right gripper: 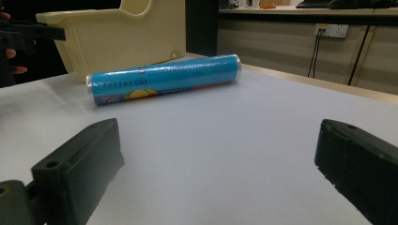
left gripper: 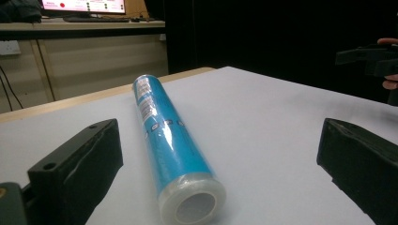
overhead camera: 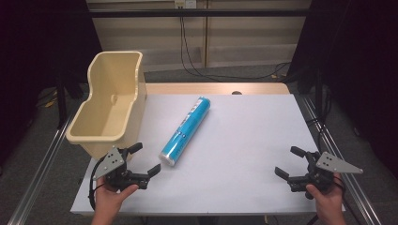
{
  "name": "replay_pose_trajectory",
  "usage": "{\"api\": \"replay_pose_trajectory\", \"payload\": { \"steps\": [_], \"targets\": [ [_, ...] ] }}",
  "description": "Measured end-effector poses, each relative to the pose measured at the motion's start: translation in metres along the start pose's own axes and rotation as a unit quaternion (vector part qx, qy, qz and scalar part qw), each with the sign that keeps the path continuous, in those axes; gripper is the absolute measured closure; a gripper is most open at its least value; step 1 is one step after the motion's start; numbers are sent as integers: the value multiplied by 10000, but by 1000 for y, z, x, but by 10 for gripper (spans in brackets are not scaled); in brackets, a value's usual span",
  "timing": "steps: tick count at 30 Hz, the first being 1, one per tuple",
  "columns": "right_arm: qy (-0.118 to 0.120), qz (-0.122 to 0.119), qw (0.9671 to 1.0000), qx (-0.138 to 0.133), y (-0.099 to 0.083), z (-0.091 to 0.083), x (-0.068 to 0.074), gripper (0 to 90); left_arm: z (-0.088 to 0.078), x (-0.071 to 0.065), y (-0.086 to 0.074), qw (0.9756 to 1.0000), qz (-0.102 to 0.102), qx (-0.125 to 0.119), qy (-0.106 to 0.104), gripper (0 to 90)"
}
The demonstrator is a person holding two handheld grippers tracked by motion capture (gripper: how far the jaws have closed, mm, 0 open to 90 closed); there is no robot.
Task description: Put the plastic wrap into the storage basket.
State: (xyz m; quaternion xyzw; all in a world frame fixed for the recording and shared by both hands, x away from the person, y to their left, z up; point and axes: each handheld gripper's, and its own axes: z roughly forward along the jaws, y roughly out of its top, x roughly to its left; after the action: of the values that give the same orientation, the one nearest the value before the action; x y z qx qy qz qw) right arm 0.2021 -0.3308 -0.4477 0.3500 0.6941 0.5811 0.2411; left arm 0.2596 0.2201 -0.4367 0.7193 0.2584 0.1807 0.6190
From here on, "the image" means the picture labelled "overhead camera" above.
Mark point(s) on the white wall socket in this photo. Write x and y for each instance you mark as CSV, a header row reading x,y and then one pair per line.
x,y
186,3

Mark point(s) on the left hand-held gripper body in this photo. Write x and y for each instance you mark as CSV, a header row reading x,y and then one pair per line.
x,y
109,162

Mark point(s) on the beige plastic bin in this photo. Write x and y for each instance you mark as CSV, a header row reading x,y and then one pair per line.
x,y
103,118

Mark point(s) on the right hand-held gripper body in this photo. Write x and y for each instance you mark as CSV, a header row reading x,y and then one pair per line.
x,y
331,164

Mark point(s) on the blue wrapped roll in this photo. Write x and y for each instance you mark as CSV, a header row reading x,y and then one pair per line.
x,y
187,128

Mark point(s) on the aluminium floor rail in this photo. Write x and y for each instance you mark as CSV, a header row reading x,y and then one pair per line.
x,y
338,156
40,175

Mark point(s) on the black curtain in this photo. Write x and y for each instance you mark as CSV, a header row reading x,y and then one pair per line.
x,y
359,78
34,62

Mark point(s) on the person's left hand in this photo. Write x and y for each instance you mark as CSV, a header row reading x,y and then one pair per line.
x,y
108,198

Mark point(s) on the person's right hand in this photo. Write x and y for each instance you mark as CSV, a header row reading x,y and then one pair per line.
x,y
328,201

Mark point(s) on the white table mat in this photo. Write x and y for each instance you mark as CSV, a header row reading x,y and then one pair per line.
x,y
237,140

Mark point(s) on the black horizontal bar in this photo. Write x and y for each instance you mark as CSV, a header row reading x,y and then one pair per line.
x,y
200,13

